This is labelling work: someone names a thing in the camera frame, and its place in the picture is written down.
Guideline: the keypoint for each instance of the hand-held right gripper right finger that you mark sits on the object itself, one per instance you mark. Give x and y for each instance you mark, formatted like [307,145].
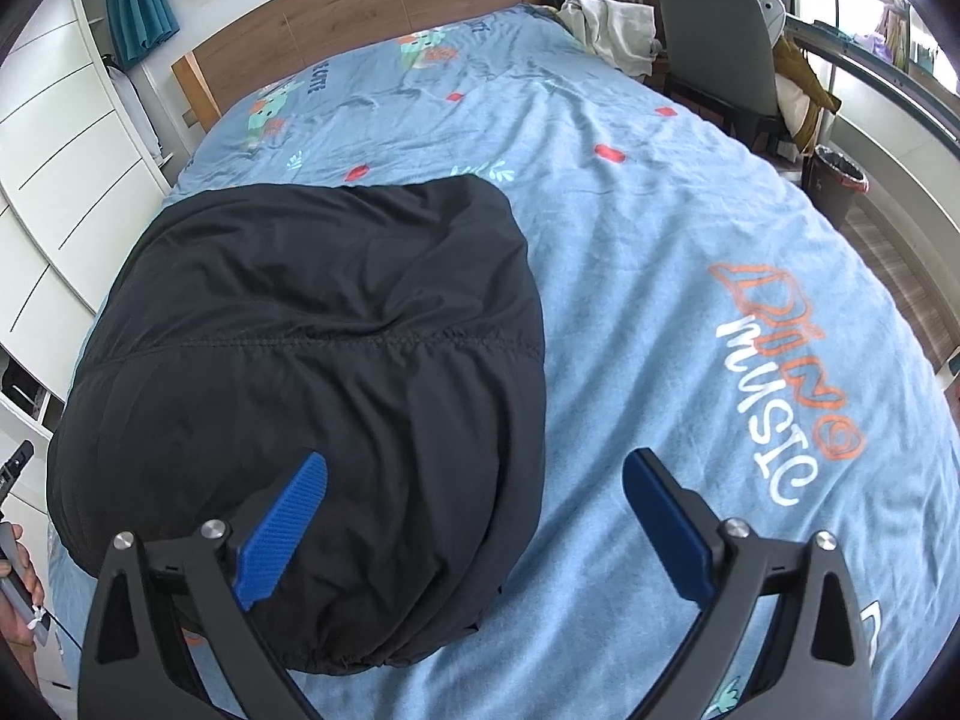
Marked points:
[667,532]

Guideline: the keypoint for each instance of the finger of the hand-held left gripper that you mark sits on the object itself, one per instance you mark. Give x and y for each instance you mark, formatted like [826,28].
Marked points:
[19,469]

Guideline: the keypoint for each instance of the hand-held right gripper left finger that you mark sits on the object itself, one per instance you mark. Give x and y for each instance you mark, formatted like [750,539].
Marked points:
[281,532]

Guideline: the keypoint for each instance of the black puffer jacket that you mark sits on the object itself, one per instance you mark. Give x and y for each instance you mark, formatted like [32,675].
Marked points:
[300,315]

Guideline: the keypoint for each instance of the person's left hand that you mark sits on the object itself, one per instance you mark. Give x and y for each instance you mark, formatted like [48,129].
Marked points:
[26,562]

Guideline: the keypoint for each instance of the blue printed bed cover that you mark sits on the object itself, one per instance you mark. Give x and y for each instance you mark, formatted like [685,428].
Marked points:
[637,277]

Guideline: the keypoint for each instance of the white wardrobe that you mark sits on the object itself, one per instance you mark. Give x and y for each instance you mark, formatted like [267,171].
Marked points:
[67,165]

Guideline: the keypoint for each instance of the dark trash bin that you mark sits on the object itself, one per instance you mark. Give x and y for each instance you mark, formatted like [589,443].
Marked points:
[829,187]

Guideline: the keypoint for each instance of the white desk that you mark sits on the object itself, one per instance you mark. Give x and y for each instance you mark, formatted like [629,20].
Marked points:
[900,120]

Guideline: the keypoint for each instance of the brown garment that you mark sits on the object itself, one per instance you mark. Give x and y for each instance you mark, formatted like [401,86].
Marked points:
[802,75]

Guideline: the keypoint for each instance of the teal curtain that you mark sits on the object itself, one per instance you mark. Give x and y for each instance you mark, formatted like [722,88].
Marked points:
[139,0]

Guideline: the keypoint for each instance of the grey chair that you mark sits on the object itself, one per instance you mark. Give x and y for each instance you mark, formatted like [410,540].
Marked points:
[712,30]

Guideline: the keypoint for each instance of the white cloth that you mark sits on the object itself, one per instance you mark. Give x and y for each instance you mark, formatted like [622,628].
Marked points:
[615,30]

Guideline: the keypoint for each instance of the wooden headboard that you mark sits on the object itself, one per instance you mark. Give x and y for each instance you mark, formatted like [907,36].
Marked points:
[360,7]

